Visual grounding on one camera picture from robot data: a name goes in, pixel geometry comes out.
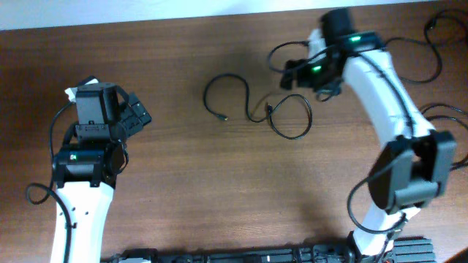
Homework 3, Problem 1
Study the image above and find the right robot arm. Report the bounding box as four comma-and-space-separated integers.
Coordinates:
280, 8, 456, 262

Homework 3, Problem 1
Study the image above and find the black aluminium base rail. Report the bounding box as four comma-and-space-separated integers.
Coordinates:
100, 238, 436, 263

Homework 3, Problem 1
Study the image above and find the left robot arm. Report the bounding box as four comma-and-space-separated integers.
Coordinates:
50, 79, 151, 262

